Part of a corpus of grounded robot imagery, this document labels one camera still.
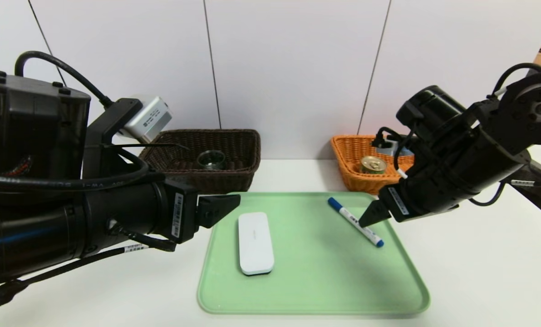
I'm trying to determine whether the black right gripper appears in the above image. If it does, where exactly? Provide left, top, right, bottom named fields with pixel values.
left=358, top=161, right=460, bottom=228

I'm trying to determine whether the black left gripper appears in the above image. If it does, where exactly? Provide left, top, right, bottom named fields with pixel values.
left=103, top=178, right=241, bottom=244

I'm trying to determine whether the blue and white marker pen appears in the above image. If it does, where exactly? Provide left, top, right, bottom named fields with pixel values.
left=328, top=198, right=384, bottom=248

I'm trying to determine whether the tin can with gold lid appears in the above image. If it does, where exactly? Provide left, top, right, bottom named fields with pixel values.
left=360, top=155, right=387, bottom=175

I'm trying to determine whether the small glass cup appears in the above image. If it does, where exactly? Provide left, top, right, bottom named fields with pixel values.
left=197, top=150, right=226, bottom=171

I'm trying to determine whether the white rectangular eraser case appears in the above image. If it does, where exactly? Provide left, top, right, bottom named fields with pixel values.
left=238, top=212, right=275, bottom=276

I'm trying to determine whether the orange wicker basket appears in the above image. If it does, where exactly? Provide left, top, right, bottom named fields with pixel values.
left=330, top=135, right=417, bottom=196

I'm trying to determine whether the dark brown wicker basket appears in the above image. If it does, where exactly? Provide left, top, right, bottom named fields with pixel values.
left=139, top=129, right=261, bottom=194

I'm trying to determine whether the light green plastic tray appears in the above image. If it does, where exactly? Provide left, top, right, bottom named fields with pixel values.
left=197, top=192, right=431, bottom=315

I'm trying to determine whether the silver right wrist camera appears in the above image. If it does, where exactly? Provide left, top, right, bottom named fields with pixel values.
left=379, top=138, right=412, bottom=158

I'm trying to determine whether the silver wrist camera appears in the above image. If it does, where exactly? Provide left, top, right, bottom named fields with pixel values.
left=379, top=138, right=412, bottom=158
left=118, top=94, right=173, bottom=144

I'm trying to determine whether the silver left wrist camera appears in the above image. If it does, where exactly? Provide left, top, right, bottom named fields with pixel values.
left=118, top=94, right=173, bottom=144

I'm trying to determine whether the black left camera bracket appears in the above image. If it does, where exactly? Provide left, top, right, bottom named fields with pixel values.
left=82, top=98, right=144, bottom=182

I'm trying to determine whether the black left camera cable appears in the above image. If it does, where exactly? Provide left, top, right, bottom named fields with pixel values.
left=15, top=51, right=114, bottom=109

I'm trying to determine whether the black camera cable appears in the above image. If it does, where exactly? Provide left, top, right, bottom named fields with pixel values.
left=492, top=62, right=541, bottom=98
left=15, top=51, right=114, bottom=109

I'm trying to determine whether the black right camera cable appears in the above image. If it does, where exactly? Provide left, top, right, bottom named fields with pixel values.
left=492, top=62, right=541, bottom=98

